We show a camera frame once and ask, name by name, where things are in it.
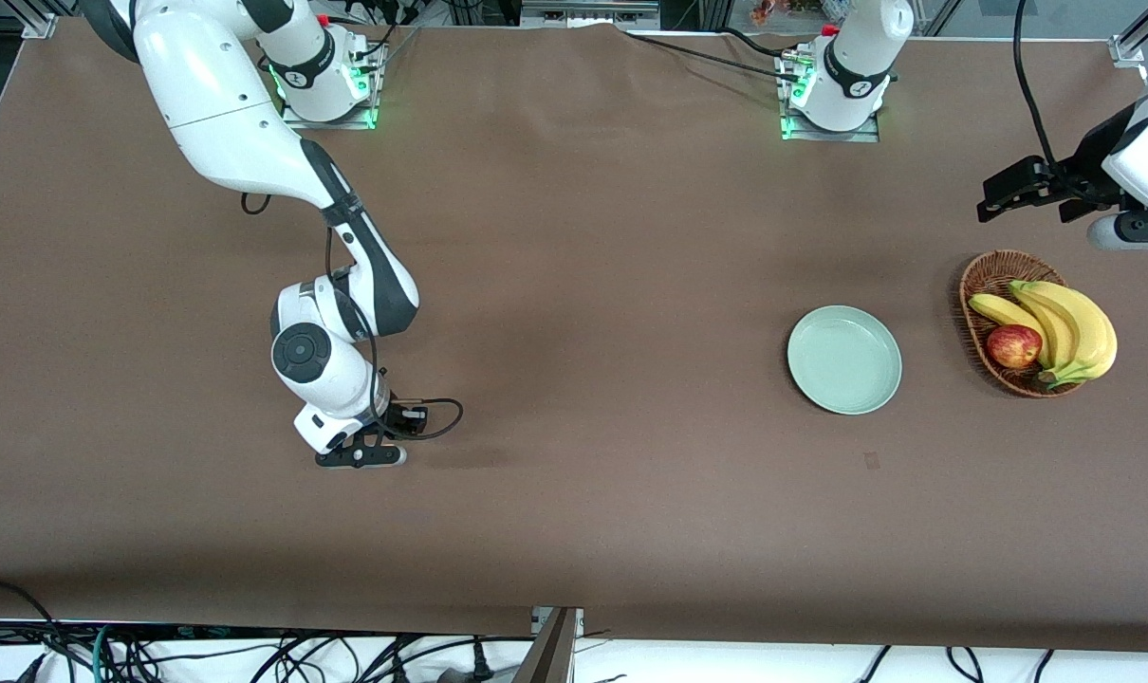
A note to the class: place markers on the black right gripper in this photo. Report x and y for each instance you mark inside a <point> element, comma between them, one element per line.
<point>396,418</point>

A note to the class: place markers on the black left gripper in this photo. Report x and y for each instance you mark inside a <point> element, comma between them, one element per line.
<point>1087,159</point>

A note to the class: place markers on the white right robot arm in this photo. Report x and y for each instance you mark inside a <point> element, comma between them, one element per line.
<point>213,104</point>

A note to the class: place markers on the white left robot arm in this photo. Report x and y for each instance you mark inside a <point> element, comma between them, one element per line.
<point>859,57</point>

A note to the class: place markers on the pale green round plate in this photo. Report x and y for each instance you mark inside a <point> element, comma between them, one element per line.
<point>844,360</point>

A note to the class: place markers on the brown wicker basket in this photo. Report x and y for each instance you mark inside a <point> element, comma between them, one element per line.
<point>987,275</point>

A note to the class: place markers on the yellow banana bunch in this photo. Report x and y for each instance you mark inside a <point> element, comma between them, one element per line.
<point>1082,327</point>

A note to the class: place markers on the red apple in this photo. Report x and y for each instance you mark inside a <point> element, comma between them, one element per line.
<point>1013,346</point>

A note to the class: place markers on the brown table cover sheet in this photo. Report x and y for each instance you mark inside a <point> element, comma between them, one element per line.
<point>574,237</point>

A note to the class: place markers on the grey device box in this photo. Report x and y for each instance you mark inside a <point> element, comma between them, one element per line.
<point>588,14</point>

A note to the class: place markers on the aluminium frame profile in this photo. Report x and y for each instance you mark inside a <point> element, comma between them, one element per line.
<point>1129,47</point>
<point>38,23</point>

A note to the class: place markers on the aluminium frame post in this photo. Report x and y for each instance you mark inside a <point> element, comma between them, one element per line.
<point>550,655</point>

